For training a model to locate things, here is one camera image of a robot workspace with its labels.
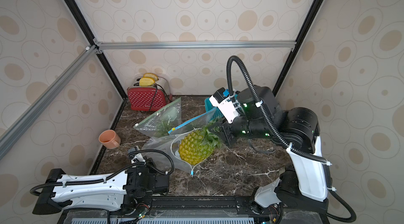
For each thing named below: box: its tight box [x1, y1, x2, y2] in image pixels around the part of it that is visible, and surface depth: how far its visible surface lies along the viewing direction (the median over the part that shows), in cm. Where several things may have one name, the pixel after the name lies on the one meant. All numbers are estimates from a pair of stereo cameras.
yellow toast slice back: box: [143, 72, 159, 82], surface depth 108 cm
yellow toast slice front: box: [138, 76, 156, 87], surface depth 104 cm
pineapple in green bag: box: [153, 119, 175, 138], surface depth 81 cm
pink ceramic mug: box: [98, 129, 121, 150], surface depth 91 cm
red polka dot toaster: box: [127, 77, 167, 111], surface depth 105 cm
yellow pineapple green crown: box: [178, 121, 222, 166], surface depth 53 cm
